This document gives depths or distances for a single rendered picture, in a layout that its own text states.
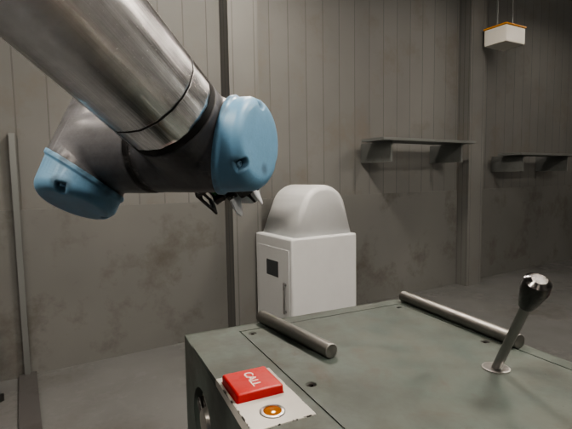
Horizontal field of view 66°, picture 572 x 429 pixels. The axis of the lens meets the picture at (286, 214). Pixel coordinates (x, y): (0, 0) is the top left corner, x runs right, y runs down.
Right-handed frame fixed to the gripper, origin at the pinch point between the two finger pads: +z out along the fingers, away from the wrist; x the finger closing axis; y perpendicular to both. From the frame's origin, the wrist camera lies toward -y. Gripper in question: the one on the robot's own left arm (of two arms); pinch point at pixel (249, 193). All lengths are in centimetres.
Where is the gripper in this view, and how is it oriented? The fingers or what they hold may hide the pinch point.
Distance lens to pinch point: 71.4
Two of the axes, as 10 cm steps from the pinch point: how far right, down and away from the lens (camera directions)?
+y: 3.3, 7.6, -5.6
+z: 3.7, 4.4, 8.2
